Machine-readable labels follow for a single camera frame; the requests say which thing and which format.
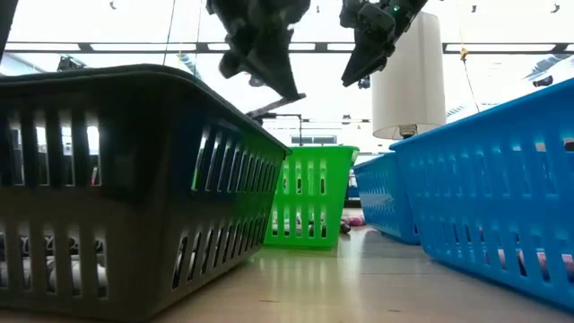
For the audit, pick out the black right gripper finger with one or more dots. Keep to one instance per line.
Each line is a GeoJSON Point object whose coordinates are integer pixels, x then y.
{"type": "Point", "coordinates": [365, 63]}

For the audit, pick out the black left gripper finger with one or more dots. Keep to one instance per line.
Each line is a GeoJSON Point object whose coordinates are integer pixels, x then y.
{"type": "Point", "coordinates": [237, 58]}
{"type": "Point", "coordinates": [278, 63]}

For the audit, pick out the grey paper-wrapped crayon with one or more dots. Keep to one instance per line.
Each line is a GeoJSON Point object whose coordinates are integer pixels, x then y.
{"type": "Point", "coordinates": [311, 226]}
{"type": "Point", "coordinates": [287, 226]}
{"type": "Point", "coordinates": [274, 107]}
{"type": "Point", "coordinates": [23, 273]}
{"type": "Point", "coordinates": [50, 278]}

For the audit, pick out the green plastic slotted basket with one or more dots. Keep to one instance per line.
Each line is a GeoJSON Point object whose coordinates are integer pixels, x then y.
{"type": "Point", "coordinates": [314, 152]}

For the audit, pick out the black plastic slotted basket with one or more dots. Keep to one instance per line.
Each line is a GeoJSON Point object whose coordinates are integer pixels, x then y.
{"type": "Point", "coordinates": [134, 134]}

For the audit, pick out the black ceiling light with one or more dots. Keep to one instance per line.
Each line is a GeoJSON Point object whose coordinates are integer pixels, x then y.
{"type": "Point", "coordinates": [365, 83]}

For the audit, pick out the table lamp white shade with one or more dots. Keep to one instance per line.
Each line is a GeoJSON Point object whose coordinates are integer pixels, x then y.
{"type": "Point", "coordinates": [412, 89]}

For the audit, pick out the black overhead beam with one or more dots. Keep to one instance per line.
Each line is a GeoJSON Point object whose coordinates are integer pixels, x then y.
{"type": "Point", "coordinates": [134, 46]}

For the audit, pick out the blue plastic slotted basket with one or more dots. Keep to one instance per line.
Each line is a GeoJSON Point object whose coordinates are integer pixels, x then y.
{"type": "Point", "coordinates": [493, 128]}
{"type": "Point", "coordinates": [372, 172]}

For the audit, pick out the black ceiling fixture cluster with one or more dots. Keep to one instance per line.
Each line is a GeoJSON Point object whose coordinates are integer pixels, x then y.
{"type": "Point", "coordinates": [67, 65]}

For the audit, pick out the dark ceiling object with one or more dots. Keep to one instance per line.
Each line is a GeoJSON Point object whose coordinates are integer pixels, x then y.
{"type": "Point", "coordinates": [542, 81]}

